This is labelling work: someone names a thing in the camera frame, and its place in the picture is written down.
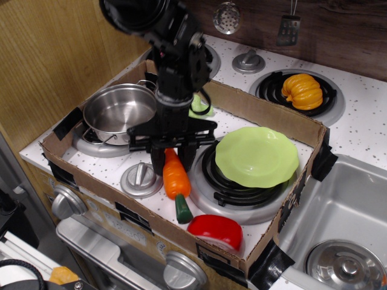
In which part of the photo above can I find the silver oven door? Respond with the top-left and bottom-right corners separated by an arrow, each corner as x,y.
56,217 -> 167,289

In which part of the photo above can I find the silver stove knob lower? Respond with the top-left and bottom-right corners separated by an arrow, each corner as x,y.
120,163 -> 163,199

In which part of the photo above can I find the stainless steel pot lid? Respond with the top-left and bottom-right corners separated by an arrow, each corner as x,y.
304,240 -> 386,289

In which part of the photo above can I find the front right black burner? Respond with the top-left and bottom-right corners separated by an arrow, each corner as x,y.
188,138 -> 298,225

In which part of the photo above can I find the silver oven knob right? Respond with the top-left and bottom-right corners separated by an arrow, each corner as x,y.
163,251 -> 207,290

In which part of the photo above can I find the orange toy carrot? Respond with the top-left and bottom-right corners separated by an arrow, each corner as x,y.
163,148 -> 193,224

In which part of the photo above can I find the silver oven knob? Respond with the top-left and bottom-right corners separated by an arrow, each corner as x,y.
163,251 -> 207,290
51,185 -> 88,220

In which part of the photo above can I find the orange sponge piece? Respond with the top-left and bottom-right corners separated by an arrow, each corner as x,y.
48,266 -> 79,285

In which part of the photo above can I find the light green plastic plate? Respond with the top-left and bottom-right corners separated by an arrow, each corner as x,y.
215,127 -> 299,188

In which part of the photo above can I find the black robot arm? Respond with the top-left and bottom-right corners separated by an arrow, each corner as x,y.
99,1 -> 217,176

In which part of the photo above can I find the silver toy sink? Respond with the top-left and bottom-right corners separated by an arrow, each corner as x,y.
276,155 -> 386,289

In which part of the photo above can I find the red toy cheese wheel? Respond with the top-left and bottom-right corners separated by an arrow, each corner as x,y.
187,214 -> 243,252

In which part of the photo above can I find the hanging silver slotted spatula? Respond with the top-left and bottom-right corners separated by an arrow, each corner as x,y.
276,0 -> 301,47

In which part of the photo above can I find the orange toy pumpkin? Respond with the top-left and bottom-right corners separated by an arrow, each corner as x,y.
281,74 -> 323,111

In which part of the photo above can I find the back right black burner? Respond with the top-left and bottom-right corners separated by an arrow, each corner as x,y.
249,69 -> 345,126

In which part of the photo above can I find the black braided cable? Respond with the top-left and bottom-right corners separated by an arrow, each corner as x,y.
0,259 -> 46,290

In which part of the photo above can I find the hanging silver skimmer ladle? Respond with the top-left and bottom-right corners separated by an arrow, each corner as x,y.
212,1 -> 241,35

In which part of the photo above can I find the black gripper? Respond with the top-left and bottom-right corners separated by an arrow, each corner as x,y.
127,103 -> 217,176

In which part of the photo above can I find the silver oven knob left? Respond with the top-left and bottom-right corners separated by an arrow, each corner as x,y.
51,185 -> 88,220

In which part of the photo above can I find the green toy broccoli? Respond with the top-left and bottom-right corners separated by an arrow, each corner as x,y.
189,94 -> 214,119

